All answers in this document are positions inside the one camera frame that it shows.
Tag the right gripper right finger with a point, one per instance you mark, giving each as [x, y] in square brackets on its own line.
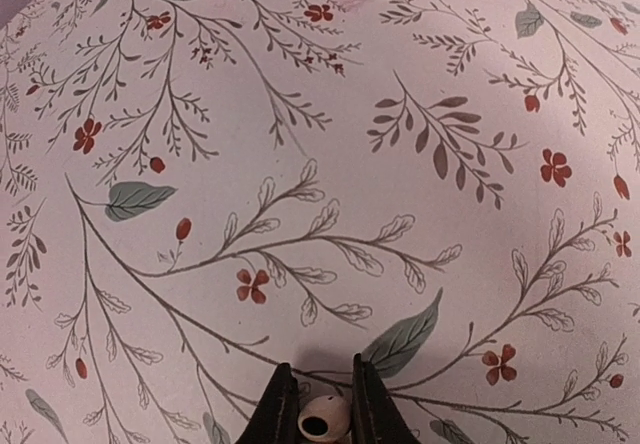
[375, 417]

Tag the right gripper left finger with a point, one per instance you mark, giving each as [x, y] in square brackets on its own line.
[274, 420]

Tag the floral patterned table mat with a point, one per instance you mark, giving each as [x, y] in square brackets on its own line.
[195, 191]

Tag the beige earbud with stem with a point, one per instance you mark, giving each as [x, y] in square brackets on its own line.
[325, 419]

